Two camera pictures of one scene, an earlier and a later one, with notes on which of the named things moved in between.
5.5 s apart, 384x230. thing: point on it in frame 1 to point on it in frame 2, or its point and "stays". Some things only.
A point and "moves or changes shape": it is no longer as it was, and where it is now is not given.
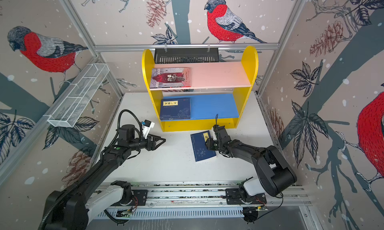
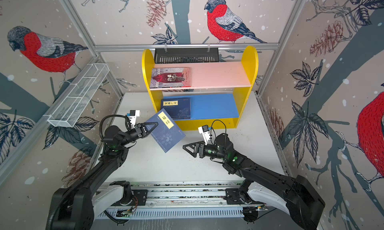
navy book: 175,109 stays
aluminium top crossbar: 185,47 stays
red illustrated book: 170,78 stays
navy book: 201,152 moves or changes shape
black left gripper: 153,146 to 141,131
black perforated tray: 186,55 stays
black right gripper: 208,143 to 201,148
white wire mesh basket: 79,94 stays
